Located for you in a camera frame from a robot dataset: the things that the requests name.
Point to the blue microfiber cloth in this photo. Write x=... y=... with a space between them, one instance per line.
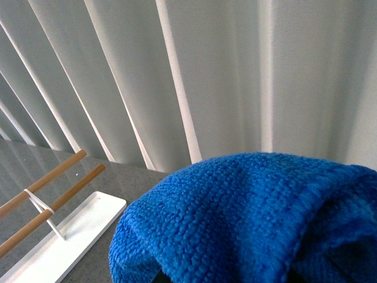
x=252 y=217

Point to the white rack with wooden bars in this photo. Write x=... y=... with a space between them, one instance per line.
x=55 y=255

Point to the white pleated curtain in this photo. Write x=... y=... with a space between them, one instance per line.
x=164 y=84

